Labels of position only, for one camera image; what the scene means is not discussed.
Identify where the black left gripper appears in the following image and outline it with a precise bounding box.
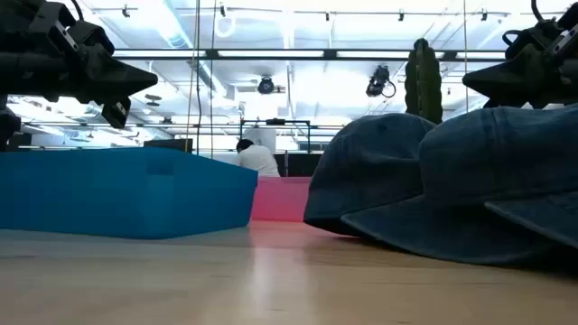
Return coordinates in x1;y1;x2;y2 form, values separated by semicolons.
0;22;160;130

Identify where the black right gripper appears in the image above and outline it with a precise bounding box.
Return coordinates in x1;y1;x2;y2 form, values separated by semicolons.
461;2;578;110

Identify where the blue denim cap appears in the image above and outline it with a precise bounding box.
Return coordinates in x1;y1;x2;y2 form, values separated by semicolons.
340;102;578;268
303;112;437;238

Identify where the thin vertical pole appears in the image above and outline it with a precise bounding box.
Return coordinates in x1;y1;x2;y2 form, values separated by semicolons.
461;0;470;114
183;0;203;155
209;0;218;160

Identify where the green cactus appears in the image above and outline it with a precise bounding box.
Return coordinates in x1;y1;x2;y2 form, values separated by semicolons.
404;37;444;125

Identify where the blue plastic bin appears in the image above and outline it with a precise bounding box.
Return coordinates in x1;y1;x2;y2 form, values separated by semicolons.
0;146;259;241

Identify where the white box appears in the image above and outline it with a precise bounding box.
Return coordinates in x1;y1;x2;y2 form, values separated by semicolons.
245;127;278;155

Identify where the person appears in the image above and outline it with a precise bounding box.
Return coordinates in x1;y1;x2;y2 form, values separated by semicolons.
233;138;282;178

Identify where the black cabinet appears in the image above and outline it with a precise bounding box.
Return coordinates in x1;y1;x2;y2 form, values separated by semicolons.
274;152;324;179

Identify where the red plastic tray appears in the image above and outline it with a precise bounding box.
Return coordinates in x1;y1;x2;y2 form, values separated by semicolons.
250;175;312;223

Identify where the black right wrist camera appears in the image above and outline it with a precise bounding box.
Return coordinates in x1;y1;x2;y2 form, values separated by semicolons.
548;3;578;58

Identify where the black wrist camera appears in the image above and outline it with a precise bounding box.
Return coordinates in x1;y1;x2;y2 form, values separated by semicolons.
548;3;578;58
25;1;79;51

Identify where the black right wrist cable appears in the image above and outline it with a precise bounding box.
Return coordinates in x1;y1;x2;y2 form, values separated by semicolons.
501;0;549;47

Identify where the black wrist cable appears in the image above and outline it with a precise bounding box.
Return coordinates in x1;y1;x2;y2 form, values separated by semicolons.
70;0;88;23
501;0;549;47

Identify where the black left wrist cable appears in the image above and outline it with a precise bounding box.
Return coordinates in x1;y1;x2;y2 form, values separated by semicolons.
70;0;88;23

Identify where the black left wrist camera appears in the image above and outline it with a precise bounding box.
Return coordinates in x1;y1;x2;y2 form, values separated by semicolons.
25;1;79;51

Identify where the black camera with cable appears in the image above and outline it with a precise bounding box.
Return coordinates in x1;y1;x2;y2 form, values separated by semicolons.
365;64;398;99

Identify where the black overhead camera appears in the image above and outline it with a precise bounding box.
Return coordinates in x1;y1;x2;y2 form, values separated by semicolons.
256;75;276;97

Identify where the black overhead frame rail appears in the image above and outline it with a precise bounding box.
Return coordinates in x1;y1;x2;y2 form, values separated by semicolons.
112;48;508;63

